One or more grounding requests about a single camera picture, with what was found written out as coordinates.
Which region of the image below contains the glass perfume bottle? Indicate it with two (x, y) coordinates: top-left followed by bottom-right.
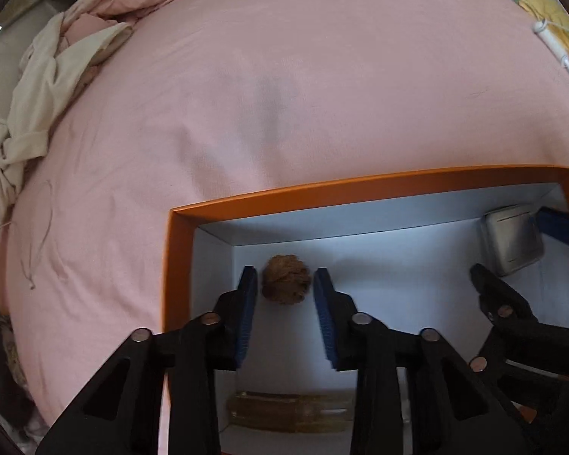
(226, 390), (356, 433)

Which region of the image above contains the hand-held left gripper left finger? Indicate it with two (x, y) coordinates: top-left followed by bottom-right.
(35, 265), (259, 455)

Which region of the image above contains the thin cream string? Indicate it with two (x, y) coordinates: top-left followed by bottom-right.
(23, 179), (54, 291)

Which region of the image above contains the dark patterned cloth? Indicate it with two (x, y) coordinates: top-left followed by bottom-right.
(0, 306), (34, 432)

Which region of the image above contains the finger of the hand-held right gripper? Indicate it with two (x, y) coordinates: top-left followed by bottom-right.
(533, 206), (569, 249)
(469, 263), (569, 387)

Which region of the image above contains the orange cardboard box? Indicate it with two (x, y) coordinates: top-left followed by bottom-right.
(161, 165), (569, 455)

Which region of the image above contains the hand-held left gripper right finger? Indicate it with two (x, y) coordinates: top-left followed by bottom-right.
(313, 268), (532, 455)

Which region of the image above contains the brown walnut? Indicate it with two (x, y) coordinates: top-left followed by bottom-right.
(262, 254), (313, 303)

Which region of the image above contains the silver metal box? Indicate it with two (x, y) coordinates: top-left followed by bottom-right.
(479, 205), (545, 277)

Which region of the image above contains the cream cloth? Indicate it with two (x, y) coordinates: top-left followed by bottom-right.
(0, 12), (134, 228)

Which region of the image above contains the white charger cable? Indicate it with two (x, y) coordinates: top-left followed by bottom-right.
(531, 19), (569, 93)

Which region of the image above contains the pink bed sheet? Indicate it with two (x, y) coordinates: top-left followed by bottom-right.
(0, 0), (569, 455)

